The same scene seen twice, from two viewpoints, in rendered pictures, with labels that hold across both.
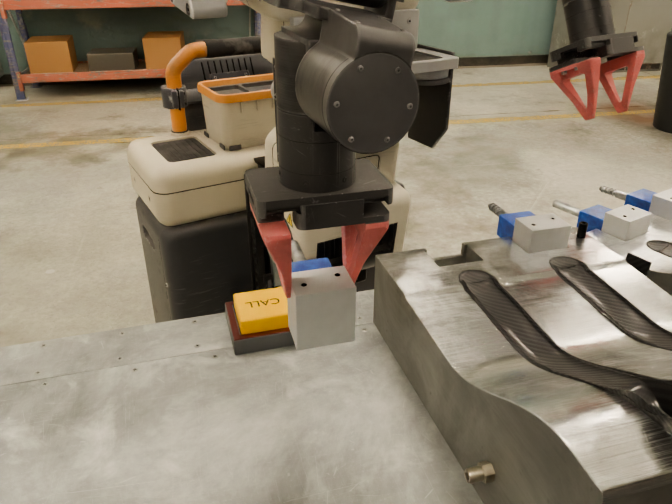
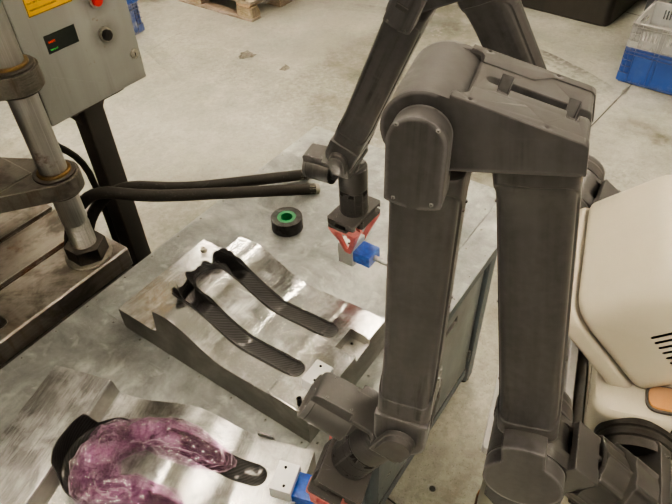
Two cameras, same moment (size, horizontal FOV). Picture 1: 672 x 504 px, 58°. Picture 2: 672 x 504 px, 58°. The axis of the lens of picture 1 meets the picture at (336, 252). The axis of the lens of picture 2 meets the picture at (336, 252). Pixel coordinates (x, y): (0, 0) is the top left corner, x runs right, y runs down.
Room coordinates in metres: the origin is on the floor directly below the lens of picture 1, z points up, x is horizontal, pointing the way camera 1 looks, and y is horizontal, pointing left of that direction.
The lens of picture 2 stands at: (1.15, -0.59, 1.81)
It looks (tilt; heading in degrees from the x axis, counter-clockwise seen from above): 43 degrees down; 142
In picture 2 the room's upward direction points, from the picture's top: 2 degrees counter-clockwise
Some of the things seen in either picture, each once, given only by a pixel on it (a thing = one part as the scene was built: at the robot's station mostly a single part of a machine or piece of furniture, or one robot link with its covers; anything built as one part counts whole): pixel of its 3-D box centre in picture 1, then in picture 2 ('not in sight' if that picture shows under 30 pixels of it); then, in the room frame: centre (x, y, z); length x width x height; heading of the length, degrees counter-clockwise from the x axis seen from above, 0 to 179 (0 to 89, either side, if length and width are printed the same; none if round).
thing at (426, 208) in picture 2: not in sight; (418, 298); (0.90, -0.31, 1.40); 0.11 x 0.06 x 0.43; 120
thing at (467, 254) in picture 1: (450, 268); (352, 348); (0.59, -0.13, 0.87); 0.05 x 0.05 x 0.04; 16
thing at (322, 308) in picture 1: (307, 278); (370, 256); (0.47, 0.03, 0.93); 0.13 x 0.05 x 0.05; 16
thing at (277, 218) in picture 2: not in sight; (287, 221); (0.15, 0.03, 0.82); 0.08 x 0.08 x 0.04
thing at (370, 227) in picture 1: (333, 238); (351, 232); (0.43, 0.00, 0.99); 0.07 x 0.07 x 0.09; 16
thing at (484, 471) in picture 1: (479, 473); not in sight; (0.33, -0.11, 0.84); 0.02 x 0.01 x 0.02; 106
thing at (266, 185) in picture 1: (317, 155); (353, 201); (0.43, 0.01, 1.06); 0.10 x 0.07 x 0.07; 106
